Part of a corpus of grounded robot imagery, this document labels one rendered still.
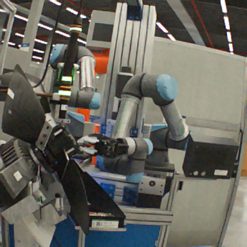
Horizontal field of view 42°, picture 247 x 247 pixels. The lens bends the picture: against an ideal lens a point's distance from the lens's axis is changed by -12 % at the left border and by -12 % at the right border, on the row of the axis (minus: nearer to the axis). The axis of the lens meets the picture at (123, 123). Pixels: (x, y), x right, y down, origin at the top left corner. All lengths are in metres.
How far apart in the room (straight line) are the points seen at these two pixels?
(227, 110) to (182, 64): 0.60
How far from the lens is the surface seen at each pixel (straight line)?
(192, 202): 3.32
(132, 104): 1.66
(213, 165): 1.71
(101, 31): 5.32
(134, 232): 1.78
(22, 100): 1.01
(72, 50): 1.29
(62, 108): 1.28
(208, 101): 3.22
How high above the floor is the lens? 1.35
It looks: 3 degrees down
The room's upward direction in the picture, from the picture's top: 7 degrees clockwise
